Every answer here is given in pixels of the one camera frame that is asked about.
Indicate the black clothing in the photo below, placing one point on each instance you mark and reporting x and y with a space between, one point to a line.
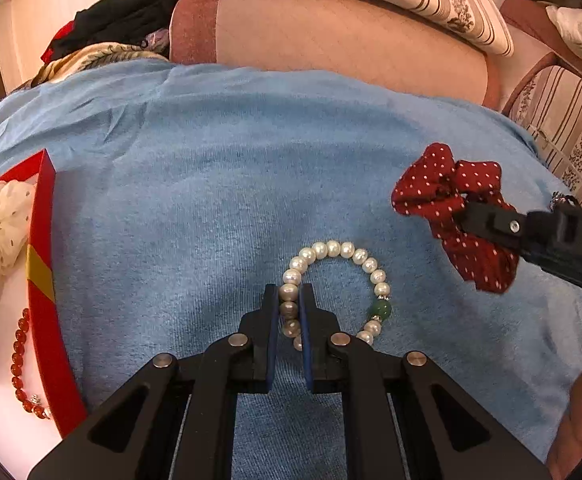
121 15

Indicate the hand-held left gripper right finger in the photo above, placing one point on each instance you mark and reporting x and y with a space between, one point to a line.
307 350

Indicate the purple cloth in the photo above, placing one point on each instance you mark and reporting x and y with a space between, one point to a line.
155 40

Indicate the red white-dotted scrunchie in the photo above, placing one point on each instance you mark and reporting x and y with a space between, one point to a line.
436 195

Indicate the beige patterned blanket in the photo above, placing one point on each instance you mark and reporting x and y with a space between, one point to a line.
86 57

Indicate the maroon cushion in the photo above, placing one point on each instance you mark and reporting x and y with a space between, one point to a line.
521 15

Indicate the blue blanket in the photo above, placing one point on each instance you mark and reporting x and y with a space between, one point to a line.
196 185

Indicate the dark metal jewelry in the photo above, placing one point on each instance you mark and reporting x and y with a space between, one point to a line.
565 199

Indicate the white cloth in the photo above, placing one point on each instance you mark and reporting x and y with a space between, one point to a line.
581 30

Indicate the striped floral bedsheet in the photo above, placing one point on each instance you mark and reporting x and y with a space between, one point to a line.
571 110

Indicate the red clothing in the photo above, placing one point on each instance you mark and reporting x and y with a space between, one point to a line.
51 52

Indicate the pink bolster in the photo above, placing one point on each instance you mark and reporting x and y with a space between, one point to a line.
321 35

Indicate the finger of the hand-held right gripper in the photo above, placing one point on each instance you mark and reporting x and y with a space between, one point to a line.
491 225

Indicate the red tray with white inside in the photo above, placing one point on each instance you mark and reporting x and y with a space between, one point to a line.
43 310

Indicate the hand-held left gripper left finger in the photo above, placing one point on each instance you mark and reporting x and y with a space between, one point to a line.
274 340

